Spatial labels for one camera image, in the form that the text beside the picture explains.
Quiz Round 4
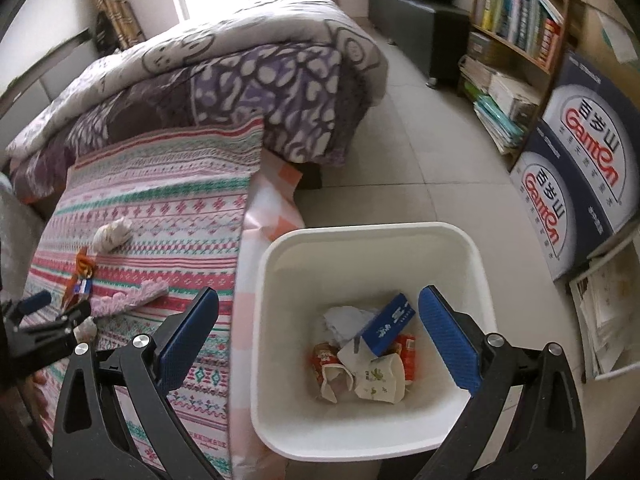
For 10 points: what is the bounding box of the blue white printed carton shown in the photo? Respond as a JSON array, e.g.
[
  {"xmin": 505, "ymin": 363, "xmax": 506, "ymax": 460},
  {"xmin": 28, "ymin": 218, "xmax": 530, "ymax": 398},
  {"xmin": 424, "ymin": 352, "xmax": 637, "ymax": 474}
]
[
  {"xmin": 510, "ymin": 125, "xmax": 621, "ymax": 281},
  {"xmin": 542, "ymin": 50, "xmax": 640, "ymax": 241}
]

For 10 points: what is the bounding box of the blue-white plastic bag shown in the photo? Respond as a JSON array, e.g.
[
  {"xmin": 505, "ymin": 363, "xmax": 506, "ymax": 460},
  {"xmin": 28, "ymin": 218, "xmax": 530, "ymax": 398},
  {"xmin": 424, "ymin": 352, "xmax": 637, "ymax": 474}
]
[{"xmin": 324, "ymin": 305, "xmax": 381, "ymax": 348}]

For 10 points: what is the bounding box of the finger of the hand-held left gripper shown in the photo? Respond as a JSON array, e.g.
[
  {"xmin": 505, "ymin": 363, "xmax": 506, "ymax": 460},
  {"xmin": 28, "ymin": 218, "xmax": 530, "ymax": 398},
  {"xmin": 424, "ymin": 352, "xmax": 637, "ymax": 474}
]
[
  {"xmin": 22, "ymin": 301, "xmax": 93, "ymax": 343},
  {"xmin": 11, "ymin": 291, "xmax": 53, "ymax": 320}
]

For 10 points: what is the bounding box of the black cabinet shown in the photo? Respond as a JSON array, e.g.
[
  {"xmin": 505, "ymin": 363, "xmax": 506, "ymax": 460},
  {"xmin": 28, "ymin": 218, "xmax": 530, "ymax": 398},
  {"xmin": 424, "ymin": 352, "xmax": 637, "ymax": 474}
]
[{"xmin": 367, "ymin": 0, "xmax": 471, "ymax": 88}]

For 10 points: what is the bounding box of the small white tissue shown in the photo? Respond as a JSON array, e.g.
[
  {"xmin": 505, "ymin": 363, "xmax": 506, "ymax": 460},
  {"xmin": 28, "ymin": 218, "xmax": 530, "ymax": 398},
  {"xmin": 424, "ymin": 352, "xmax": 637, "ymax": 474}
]
[{"xmin": 74, "ymin": 317, "xmax": 98, "ymax": 343}]

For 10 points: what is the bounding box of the red patterned paper cup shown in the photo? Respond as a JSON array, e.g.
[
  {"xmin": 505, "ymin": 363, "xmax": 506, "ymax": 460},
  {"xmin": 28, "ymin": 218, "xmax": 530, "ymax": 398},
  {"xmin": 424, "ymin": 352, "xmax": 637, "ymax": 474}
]
[{"xmin": 312, "ymin": 342, "xmax": 353, "ymax": 403}]

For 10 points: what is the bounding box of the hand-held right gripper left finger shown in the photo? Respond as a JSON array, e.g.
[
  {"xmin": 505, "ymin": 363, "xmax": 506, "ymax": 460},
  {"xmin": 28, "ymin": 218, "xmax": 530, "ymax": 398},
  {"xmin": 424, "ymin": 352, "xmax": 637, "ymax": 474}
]
[{"xmin": 50, "ymin": 287, "xmax": 221, "ymax": 480}]

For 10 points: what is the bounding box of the white plastic bin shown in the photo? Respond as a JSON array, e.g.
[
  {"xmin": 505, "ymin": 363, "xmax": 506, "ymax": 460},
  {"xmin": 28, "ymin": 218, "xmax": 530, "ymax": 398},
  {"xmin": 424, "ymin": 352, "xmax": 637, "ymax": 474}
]
[{"xmin": 250, "ymin": 222, "xmax": 498, "ymax": 463}]

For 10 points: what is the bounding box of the blue cardboard box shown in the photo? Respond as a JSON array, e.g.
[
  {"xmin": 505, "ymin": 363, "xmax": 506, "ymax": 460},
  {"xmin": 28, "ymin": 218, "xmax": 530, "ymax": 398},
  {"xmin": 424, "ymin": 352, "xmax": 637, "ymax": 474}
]
[{"xmin": 360, "ymin": 292, "xmax": 417, "ymax": 356}]

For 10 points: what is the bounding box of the grey bed headboard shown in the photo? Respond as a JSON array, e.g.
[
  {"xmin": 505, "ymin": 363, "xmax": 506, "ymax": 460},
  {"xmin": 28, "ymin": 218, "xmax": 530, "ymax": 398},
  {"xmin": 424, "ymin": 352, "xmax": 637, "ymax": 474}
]
[{"xmin": 0, "ymin": 27, "xmax": 96, "ymax": 128}]

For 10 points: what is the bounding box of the stack of flat books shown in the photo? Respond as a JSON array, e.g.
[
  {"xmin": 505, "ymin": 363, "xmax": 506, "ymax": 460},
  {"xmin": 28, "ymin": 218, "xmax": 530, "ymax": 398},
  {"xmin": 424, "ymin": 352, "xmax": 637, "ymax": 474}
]
[{"xmin": 460, "ymin": 32, "xmax": 543, "ymax": 156}]

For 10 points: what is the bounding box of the rolled bamboo mat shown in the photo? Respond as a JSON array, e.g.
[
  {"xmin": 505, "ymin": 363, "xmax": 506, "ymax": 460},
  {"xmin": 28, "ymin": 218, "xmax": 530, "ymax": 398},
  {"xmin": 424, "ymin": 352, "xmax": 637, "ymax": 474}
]
[{"xmin": 90, "ymin": 0, "xmax": 147, "ymax": 53}]

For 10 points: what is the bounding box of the wooden bookshelf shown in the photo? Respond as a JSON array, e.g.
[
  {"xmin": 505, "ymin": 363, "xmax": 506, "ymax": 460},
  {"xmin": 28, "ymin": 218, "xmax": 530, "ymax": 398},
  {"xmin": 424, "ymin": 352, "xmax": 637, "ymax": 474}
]
[{"xmin": 457, "ymin": 0, "xmax": 583, "ymax": 171}]

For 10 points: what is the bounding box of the brown cardboard box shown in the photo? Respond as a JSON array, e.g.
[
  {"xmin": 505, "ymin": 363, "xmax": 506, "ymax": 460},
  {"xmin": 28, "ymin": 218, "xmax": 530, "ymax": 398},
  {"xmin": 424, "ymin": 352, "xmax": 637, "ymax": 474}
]
[{"xmin": 567, "ymin": 0, "xmax": 640, "ymax": 81}]

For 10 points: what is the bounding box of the beige tissue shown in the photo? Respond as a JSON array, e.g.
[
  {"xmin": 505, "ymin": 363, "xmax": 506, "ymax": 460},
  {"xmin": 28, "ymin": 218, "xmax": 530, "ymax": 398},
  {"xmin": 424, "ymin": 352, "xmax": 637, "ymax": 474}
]
[{"xmin": 95, "ymin": 217, "xmax": 133, "ymax": 253}]

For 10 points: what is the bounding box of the bed with patterned quilt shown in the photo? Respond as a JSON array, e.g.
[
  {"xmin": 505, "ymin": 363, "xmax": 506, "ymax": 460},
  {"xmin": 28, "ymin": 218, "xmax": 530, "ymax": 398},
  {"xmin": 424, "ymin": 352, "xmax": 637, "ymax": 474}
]
[{"xmin": 5, "ymin": 0, "xmax": 391, "ymax": 201}]

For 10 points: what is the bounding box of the small blue packet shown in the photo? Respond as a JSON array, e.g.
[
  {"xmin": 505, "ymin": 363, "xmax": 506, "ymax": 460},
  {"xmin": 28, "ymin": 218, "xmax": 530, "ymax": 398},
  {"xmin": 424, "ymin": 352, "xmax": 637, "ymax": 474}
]
[{"xmin": 62, "ymin": 275, "xmax": 93, "ymax": 308}]

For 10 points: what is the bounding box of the row of books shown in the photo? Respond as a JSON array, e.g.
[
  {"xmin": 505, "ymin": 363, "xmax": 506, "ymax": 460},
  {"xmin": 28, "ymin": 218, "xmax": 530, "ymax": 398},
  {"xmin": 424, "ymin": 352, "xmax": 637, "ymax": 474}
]
[{"xmin": 472, "ymin": 0, "xmax": 563, "ymax": 68}]

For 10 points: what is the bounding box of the pink lace strip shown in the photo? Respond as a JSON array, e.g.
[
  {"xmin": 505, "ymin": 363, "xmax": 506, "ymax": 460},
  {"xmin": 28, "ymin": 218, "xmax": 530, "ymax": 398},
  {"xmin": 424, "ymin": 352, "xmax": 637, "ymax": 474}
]
[{"xmin": 90, "ymin": 282, "xmax": 171, "ymax": 318}]

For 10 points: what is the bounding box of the white green printed paper cup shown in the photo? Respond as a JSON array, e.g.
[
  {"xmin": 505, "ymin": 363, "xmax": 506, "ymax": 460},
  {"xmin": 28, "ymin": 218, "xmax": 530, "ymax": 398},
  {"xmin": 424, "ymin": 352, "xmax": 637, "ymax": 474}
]
[{"xmin": 337, "ymin": 345, "xmax": 407, "ymax": 403}]

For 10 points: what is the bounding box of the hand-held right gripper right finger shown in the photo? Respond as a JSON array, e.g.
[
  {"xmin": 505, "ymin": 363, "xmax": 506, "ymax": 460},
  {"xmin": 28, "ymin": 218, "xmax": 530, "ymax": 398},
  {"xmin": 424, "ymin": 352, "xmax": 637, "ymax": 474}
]
[{"xmin": 417, "ymin": 285, "xmax": 586, "ymax": 480}]

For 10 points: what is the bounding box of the striped patterned blanket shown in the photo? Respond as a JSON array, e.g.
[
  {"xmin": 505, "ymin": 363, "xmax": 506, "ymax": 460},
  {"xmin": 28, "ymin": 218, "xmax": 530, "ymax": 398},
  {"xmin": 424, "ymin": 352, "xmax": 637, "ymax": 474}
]
[{"xmin": 22, "ymin": 120, "xmax": 266, "ymax": 480}]

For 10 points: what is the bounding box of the pink checked cloth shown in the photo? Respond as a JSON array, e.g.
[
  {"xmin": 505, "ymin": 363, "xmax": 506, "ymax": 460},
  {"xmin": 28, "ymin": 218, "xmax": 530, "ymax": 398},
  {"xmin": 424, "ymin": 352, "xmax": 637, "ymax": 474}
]
[{"xmin": 227, "ymin": 152, "xmax": 307, "ymax": 480}]

